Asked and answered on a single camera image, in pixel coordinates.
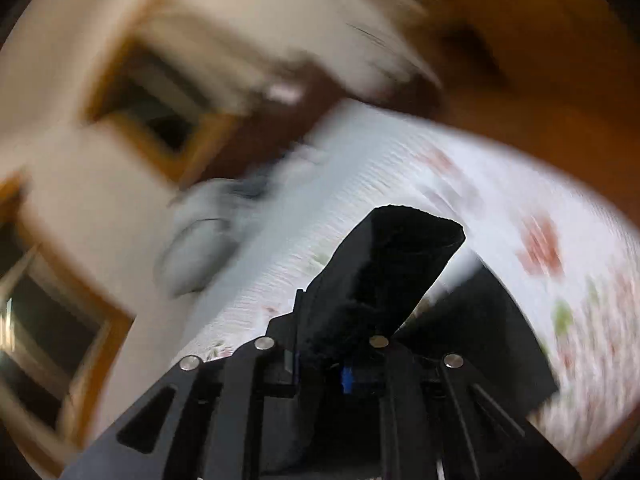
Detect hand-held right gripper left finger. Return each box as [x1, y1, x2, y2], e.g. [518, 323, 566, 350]
[59, 289, 307, 480]

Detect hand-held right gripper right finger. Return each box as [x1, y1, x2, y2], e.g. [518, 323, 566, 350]
[342, 335, 583, 480]

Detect white floral bedspread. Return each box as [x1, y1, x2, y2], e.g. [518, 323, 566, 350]
[170, 99, 637, 467]

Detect glossy wooden wardrobe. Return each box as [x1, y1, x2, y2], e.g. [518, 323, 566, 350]
[400, 0, 640, 201]

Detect grey pillow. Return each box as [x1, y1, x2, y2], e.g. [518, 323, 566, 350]
[159, 179, 283, 302]

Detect black pants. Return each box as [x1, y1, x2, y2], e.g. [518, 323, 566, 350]
[295, 204, 561, 413]

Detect wooden framed window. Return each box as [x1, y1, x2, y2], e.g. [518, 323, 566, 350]
[0, 174, 137, 478]
[82, 0, 246, 183]

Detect dark wooden headboard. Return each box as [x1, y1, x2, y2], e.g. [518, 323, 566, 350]
[210, 57, 443, 183]

